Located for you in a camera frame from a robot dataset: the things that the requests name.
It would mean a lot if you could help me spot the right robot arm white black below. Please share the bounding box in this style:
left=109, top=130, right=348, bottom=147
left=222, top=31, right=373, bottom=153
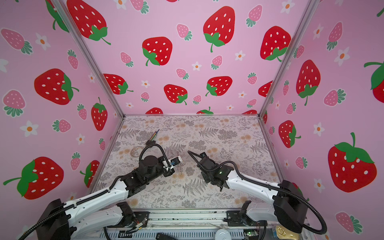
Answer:
left=188, top=151, right=308, bottom=234

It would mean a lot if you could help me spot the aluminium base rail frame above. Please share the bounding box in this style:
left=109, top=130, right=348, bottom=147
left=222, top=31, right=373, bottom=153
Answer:
left=96, top=209, right=278, bottom=240

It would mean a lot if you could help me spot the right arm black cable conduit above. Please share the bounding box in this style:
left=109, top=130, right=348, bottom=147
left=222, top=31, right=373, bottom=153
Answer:
left=187, top=149, right=328, bottom=235

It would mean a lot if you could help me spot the green circuit board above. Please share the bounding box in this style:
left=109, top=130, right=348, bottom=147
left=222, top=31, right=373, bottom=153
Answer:
left=243, top=230, right=259, bottom=240

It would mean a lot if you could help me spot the white round puck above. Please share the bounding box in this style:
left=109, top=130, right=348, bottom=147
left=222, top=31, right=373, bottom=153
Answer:
left=214, top=229, right=232, bottom=240

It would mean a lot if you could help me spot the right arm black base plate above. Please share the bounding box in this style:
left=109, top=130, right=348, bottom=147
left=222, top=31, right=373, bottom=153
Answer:
left=224, top=211, right=256, bottom=227

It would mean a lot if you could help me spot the black device at front edge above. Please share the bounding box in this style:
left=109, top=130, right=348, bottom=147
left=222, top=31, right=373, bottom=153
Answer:
left=156, top=233, right=177, bottom=240

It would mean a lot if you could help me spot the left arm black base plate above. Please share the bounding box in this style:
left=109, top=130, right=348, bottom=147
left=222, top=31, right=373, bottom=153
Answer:
left=114, top=211, right=150, bottom=228

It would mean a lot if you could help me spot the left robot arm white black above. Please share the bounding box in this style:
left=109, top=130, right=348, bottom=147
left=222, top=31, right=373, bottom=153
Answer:
left=36, top=156, right=182, bottom=240

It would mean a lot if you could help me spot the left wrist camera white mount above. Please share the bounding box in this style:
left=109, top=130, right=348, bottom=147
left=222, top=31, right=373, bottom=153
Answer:
left=163, top=156, right=183, bottom=170

